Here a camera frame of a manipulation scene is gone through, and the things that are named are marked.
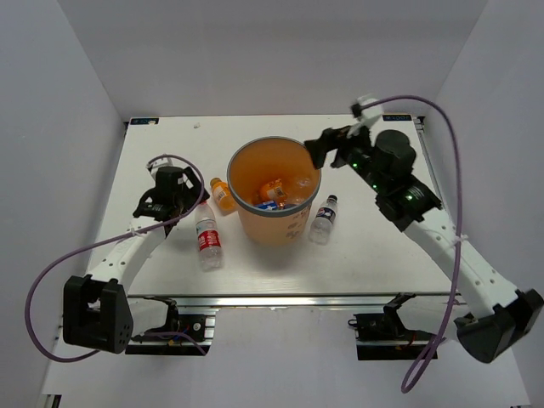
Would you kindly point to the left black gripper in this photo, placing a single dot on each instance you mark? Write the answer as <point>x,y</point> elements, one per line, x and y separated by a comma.
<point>194,192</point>

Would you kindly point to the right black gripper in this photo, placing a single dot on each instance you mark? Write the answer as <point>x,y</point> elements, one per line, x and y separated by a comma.
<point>328,139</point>

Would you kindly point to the clear bottle blue label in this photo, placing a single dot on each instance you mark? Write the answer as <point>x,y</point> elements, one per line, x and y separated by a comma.
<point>298,190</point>

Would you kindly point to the orange juice bottle wide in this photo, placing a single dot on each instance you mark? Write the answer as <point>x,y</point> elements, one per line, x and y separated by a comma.
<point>271,191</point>

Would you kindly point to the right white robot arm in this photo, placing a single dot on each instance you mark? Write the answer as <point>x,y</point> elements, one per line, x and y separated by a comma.
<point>494,313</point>

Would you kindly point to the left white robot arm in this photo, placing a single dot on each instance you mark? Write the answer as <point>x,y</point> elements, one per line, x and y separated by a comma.
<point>97,313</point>

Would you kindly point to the orange plastic bin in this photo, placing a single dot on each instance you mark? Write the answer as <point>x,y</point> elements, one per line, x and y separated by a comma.
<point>258,162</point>

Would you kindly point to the crushed bottle inside bin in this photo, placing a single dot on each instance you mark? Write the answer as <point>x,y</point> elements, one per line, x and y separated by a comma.
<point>274,205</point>

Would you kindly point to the small orange juice bottle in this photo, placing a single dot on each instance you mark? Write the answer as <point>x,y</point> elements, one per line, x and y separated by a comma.
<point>222,196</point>

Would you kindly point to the right blue table sticker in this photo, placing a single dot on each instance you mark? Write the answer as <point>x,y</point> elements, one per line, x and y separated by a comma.
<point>397,118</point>

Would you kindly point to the blue table sticker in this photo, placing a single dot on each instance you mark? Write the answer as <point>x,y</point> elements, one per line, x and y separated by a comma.
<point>397,118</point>
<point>143,121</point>

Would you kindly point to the clear bottle red label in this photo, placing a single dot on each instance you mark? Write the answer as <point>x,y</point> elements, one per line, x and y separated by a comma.
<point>210,250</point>

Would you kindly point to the clear bottle black cap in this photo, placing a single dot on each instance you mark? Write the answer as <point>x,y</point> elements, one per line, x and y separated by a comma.
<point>321,228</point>

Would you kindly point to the left blue table sticker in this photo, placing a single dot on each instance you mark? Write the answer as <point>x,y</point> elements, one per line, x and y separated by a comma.
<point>143,121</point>

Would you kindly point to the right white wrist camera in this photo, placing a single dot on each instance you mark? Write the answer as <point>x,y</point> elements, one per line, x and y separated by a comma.
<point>366,111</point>

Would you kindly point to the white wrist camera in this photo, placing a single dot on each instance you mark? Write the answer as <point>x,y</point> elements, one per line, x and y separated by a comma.
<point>366,111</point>
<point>155,165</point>

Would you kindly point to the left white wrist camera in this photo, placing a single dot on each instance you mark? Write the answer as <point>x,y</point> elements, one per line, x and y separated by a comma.
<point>155,165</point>

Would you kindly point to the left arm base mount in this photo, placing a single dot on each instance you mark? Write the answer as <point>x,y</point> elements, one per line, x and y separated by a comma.
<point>178,329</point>

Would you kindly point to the aluminium table rail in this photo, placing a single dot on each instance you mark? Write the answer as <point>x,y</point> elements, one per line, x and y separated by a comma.
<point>334,301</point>

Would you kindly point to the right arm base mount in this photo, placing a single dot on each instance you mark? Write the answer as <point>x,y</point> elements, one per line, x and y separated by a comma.
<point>379,333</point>

